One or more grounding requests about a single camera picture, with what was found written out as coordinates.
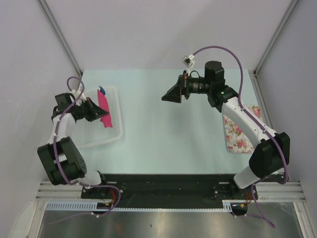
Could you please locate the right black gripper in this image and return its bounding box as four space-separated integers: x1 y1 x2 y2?
162 70 212 103

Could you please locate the pink paper napkin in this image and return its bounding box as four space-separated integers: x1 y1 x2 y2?
97 89 113 128

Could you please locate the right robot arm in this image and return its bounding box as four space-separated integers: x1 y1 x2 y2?
161 61 290 199

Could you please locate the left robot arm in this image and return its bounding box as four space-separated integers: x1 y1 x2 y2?
37 93 109 185

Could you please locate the white plastic basket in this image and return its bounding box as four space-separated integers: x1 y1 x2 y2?
71 86 123 148

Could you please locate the floral cloth mat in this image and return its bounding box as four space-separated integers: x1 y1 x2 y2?
222 101 264 153

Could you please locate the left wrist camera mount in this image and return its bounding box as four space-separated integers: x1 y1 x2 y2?
70 88 87 102

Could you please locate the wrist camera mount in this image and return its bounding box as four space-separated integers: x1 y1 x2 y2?
70 88 87 102
182 54 195 74

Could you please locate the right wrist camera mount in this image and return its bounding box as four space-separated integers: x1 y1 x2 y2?
182 54 195 74

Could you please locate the aluminium frame rail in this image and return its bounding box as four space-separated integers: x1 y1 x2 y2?
36 181 82 200

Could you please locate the white slotted cable duct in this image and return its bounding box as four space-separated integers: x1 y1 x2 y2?
45 201 232 212

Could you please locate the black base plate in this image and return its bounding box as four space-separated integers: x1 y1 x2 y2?
81 174 260 208

